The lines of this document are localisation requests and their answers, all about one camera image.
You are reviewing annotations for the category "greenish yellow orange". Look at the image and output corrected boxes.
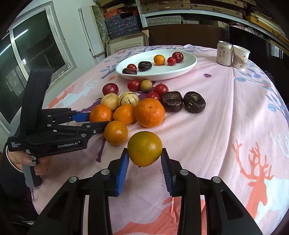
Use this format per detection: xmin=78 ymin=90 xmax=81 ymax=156
xmin=127 ymin=131 xmax=163 ymax=167

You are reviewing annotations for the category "dark brown water chestnut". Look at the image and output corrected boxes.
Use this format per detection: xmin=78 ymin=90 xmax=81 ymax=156
xmin=183 ymin=91 xmax=206 ymax=113
xmin=160 ymin=91 xmax=183 ymax=112

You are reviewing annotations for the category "red cherry tomato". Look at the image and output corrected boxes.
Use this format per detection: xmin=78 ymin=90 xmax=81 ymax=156
xmin=126 ymin=64 xmax=137 ymax=71
xmin=167 ymin=56 xmax=177 ymax=66
xmin=146 ymin=92 xmax=160 ymax=101
xmin=153 ymin=83 xmax=169 ymax=97
xmin=127 ymin=80 xmax=141 ymax=91

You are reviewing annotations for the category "large orange mandarin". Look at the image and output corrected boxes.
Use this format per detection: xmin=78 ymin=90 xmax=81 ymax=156
xmin=135 ymin=98 xmax=165 ymax=128

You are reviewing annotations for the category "person's left hand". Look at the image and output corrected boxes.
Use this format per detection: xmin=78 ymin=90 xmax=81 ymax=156
xmin=7 ymin=150 xmax=52 ymax=176

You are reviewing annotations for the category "dark red plum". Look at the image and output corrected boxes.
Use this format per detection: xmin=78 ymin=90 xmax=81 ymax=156
xmin=102 ymin=83 xmax=119 ymax=95

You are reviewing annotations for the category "brown longan fruit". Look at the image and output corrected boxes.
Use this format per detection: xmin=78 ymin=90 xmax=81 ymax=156
xmin=141 ymin=80 xmax=153 ymax=92

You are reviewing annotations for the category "white board panel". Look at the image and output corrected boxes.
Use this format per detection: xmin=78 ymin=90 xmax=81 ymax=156
xmin=78 ymin=6 xmax=106 ymax=64

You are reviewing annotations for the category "framed picture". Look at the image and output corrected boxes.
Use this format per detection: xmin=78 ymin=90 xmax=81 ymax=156
xmin=106 ymin=30 xmax=149 ymax=56

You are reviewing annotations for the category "white oval plate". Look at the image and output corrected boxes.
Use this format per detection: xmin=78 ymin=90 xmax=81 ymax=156
xmin=116 ymin=49 xmax=197 ymax=81

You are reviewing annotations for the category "small orange on plate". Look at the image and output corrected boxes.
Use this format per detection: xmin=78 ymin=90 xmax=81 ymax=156
xmin=153 ymin=54 xmax=166 ymax=66

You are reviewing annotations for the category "pink deer-print tablecloth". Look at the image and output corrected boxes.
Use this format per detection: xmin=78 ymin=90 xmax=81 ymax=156
xmin=32 ymin=45 xmax=288 ymax=234

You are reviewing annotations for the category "blue patterned boxes stack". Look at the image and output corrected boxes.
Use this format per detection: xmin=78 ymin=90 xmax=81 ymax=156
xmin=105 ymin=9 xmax=141 ymax=39

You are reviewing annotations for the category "red plum on plate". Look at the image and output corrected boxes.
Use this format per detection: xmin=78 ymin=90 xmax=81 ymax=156
xmin=172 ymin=52 xmax=184 ymax=63

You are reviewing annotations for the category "white metal shelf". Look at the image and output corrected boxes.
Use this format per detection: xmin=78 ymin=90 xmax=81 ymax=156
xmin=136 ymin=1 xmax=288 ymax=47

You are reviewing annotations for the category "white paper cup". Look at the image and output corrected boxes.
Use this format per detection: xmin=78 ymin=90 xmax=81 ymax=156
xmin=233 ymin=45 xmax=250 ymax=71

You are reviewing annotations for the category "pink drink can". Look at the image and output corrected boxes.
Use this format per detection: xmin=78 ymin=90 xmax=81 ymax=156
xmin=216 ymin=41 xmax=233 ymax=67

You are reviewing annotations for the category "window frame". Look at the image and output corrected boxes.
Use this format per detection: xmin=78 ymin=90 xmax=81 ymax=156
xmin=1 ymin=1 xmax=76 ymax=132

